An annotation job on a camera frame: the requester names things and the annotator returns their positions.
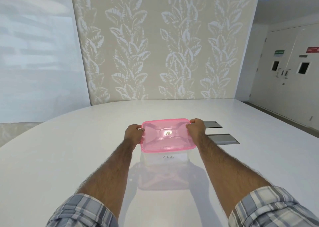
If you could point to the person's right hand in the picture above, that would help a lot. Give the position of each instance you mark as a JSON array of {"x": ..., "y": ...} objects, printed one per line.
[{"x": 198, "y": 132}]

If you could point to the person's left hand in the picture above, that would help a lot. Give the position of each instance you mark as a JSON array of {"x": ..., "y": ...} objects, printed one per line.
[{"x": 131, "y": 134}]

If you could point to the person's right thumb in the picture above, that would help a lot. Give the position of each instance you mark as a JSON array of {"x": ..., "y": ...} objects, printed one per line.
[{"x": 189, "y": 126}]

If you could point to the person's left thumb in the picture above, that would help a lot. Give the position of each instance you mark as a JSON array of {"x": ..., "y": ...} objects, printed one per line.
[{"x": 141, "y": 131}]

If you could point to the pink translucent plastic lid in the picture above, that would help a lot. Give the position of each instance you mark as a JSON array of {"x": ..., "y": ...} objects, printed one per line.
[{"x": 167, "y": 134}]

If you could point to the person's right forearm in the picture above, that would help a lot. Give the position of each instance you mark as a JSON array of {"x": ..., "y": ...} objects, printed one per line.
[{"x": 226, "y": 169}]

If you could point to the person's left forearm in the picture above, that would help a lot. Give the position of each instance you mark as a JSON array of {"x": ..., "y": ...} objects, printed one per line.
[{"x": 108, "y": 170}]

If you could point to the grey table socket cover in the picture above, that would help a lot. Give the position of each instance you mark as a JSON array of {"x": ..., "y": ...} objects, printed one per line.
[
  {"x": 213, "y": 124},
  {"x": 223, "y": 139}
]

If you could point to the clear plastic food container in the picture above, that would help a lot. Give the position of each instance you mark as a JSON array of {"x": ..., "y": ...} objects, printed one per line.
[{"x": 149, "y": 159}]

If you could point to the white paper label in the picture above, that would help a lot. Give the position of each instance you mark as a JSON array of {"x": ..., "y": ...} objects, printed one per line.
[{"x": 170, "y": 158}]

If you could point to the white door with green sign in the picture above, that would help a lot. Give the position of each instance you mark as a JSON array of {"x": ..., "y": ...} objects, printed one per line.
[{"x": 273, "y": 89}]

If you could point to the grey plaid shirt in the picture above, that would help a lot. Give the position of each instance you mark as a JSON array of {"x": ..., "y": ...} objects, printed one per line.
[{"x": 269, "y": 209}]

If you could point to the green door sign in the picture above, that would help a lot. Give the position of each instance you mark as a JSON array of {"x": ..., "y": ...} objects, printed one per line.
[{"x": 279, "y": 53}]

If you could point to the white door with red sign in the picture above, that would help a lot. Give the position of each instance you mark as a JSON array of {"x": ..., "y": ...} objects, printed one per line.
[{"x": 302, "y": 94}]

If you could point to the large white board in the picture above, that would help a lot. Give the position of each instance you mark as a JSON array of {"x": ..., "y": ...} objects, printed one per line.
[{"x": 39, "y": 59}]

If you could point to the red door sign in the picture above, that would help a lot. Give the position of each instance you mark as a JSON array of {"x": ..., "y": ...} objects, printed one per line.
[{"x": 313, "y": 49}]

